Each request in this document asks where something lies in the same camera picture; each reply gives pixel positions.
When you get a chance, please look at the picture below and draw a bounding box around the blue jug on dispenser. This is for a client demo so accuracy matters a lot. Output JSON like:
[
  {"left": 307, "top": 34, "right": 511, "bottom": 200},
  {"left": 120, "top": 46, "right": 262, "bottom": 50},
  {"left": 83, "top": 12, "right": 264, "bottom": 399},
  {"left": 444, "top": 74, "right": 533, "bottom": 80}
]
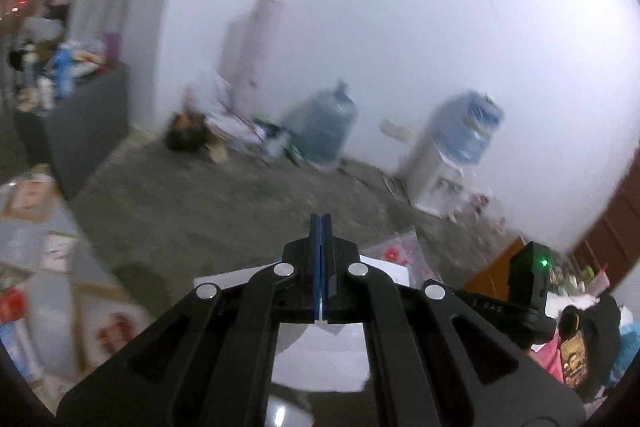
[{"left": 432, "top": 89, "right": 503, "bottom": 165}]

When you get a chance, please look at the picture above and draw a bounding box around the white water dispenser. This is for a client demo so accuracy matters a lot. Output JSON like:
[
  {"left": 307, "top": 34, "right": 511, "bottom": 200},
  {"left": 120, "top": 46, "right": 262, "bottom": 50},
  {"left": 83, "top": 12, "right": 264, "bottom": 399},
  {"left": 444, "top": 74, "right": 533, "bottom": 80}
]
[{"left": 400, "top": 142, "right": 481, "bottom": 218}]

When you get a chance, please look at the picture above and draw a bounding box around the white paper sheet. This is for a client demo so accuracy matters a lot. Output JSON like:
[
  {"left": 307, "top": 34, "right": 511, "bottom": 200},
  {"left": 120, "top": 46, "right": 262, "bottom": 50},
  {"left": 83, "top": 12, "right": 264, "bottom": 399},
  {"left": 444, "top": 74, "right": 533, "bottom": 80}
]
[{"left": 194, "top": 254, "right": 412, "bottom": 394}]

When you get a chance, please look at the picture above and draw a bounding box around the grey cabinet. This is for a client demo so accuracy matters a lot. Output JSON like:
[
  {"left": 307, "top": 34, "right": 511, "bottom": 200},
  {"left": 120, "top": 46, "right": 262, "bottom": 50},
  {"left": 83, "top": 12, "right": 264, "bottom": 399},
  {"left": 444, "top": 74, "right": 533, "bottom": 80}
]
[{"left": 12, "top": 62, "right": 131, "bottom": 200}]

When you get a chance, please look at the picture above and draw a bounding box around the purple box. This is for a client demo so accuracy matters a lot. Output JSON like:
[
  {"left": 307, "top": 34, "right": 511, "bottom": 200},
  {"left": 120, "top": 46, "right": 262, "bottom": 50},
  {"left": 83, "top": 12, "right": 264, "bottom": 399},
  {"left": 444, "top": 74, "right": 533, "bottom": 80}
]
[{"left": 102, "top": 32, "right": 121, "bottom": 65}]

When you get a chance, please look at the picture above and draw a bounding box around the pink rolled mat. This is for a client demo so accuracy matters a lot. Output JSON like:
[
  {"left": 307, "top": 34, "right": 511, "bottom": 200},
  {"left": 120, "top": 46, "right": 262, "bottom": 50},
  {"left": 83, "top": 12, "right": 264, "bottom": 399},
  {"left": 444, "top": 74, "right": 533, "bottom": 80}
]
[{"left": 220, "top": 0, "right": 281, "bottom": 98}]

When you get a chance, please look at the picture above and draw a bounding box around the pile of packaging clutter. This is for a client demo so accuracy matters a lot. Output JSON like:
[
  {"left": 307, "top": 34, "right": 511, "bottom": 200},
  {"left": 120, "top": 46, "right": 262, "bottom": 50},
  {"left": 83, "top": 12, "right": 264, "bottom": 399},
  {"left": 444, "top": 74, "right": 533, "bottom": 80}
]
[{"left": 165, "top": 77, "right": 301, "bottom": 168}]

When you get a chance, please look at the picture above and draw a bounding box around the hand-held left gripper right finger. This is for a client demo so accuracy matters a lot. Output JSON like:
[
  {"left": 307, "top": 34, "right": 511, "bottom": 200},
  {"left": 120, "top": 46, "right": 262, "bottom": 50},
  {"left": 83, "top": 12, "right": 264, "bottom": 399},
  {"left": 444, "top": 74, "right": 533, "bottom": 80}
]
[{"left": 320, "top": 213, "right": 586, "bottom": 427}]

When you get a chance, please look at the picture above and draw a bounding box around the clear plastic bag red print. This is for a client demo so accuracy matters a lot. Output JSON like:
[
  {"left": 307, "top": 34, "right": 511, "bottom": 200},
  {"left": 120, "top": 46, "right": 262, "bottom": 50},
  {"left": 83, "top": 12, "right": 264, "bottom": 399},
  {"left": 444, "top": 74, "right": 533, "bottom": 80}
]
[{"left": 362, "top": 229, "right": 436, "bottom": 293}]

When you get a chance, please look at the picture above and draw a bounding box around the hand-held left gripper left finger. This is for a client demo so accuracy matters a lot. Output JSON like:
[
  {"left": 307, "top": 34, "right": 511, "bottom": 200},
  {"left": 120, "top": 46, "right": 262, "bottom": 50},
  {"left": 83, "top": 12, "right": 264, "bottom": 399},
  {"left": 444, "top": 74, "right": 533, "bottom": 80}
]
[{"left": 56, "top": 213, "right": 322, "bottom": 427}]

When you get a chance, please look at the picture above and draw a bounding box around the blue pump bottle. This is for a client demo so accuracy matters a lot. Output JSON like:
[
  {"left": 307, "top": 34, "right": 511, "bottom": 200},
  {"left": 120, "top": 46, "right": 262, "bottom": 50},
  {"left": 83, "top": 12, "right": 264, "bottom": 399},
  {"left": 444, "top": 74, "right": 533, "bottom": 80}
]
[{"left": 47, "top": 44, "right": 73, "bottom": 100}]

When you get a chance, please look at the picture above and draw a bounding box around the fruit patterned tablecloth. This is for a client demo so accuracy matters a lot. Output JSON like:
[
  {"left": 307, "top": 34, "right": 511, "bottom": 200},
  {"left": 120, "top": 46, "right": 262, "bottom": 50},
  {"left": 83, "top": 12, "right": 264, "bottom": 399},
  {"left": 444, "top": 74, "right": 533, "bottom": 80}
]
[{"left": 0, "top": 164, "right": 156, "bottom": 403}]

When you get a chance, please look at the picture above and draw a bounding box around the brown wooden door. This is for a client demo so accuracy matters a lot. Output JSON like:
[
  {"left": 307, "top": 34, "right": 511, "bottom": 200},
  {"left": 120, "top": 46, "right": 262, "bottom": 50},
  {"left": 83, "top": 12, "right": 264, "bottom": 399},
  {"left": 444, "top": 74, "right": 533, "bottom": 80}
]
[{"left": 570, "top": 187, "right": 640, "bottom": 273}]

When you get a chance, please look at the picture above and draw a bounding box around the large blue water jug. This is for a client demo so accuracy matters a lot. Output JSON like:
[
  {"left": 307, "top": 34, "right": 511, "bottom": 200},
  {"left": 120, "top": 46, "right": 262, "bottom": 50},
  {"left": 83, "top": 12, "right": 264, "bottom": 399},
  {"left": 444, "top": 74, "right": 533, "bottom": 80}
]
[{"left": 282, "top": 79, "right": 360, "bottom": 168}]

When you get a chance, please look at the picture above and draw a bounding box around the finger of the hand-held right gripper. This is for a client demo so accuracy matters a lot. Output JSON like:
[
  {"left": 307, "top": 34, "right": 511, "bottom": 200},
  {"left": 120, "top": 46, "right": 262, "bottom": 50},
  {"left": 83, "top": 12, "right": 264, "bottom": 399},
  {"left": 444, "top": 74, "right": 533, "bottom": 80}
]
[{"left": 452, "top": 289, "right": 523, "bottom": 319}]

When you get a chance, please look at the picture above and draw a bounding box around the dark cloth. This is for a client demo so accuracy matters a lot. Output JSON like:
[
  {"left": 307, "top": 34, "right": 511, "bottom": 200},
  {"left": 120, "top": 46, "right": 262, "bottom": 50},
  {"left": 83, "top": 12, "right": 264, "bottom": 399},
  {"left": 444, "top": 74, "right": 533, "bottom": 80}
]
[{"left": 557, "top": 294, "right": 622, "bottom": 403}]

